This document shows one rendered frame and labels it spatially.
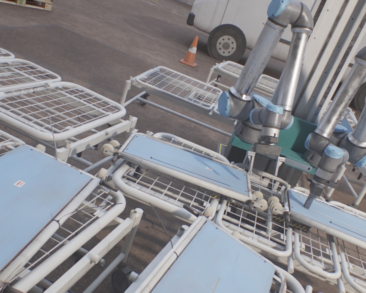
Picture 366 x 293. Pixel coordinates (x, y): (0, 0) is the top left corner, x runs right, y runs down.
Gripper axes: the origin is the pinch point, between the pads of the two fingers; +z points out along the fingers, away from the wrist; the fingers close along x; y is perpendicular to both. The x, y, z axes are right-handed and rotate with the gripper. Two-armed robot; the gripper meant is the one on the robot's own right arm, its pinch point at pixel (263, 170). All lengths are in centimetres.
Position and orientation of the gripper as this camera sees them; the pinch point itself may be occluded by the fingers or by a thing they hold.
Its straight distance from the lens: 217.5
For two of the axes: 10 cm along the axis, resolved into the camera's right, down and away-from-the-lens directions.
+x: -9.8, -1.8, -1.3
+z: -1.8, 9.8, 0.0
